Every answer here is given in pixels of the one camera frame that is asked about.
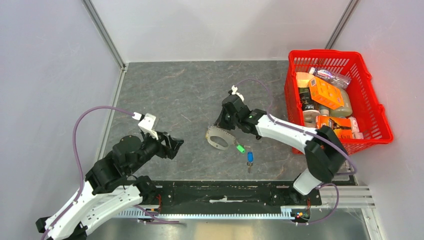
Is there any beige soap pouch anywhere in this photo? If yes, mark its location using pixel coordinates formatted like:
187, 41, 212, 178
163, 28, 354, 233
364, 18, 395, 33
329, 89, 353, 118

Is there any clear plastic bottle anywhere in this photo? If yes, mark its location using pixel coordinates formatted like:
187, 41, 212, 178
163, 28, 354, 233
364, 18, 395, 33
308, 67, 352, 90

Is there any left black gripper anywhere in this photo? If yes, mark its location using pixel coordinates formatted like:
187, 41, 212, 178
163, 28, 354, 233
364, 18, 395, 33
128, 128, 185, 174

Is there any leopard print wrist strap keyring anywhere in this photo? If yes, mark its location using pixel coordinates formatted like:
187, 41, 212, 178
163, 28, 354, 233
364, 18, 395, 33
205, 126, 237, 151

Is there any dark green bottle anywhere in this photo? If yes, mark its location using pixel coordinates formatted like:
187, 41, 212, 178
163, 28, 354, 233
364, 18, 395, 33
298, 87, 320, 128

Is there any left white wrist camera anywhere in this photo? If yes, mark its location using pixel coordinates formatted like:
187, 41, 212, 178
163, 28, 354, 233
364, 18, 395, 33
138, 113, 159, 140

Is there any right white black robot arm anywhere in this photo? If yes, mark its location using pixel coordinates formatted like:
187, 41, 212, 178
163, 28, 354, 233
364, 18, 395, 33
215, 94, 348, 205

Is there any orange carton box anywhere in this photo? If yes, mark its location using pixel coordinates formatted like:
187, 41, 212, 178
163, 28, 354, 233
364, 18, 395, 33
308, 76, 344, 110

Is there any orange razor package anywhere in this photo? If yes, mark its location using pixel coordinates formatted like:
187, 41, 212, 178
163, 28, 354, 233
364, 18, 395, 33
315, 115, 353, 139

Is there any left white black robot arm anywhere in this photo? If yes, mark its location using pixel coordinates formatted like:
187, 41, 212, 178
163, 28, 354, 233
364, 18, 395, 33
35, 132, 184, 240

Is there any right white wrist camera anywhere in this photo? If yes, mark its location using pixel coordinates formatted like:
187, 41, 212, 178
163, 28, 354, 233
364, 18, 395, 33
229, 85, 245, 102

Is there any green capped key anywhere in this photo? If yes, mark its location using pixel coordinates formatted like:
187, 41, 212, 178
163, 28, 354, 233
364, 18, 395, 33
236, 144, 246, 154

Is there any yellow sponge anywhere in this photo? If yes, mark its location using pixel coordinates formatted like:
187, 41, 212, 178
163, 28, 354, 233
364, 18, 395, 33
295, 72, 315, 88

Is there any pink white packet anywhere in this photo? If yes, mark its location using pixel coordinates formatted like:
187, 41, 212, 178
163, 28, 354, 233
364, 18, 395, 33
348, 116, 364, 139

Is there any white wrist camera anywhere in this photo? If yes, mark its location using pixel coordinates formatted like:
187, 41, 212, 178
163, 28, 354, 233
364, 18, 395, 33
229, 85, 245, 102
138, 113, 159, 140

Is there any black mounting base plate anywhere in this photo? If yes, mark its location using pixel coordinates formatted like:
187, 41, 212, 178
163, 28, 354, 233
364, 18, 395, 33
141, 180, 322, 215

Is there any red plastic basket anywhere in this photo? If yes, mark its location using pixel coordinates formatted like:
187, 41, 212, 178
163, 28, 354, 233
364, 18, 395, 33
284, 49, 394, 155

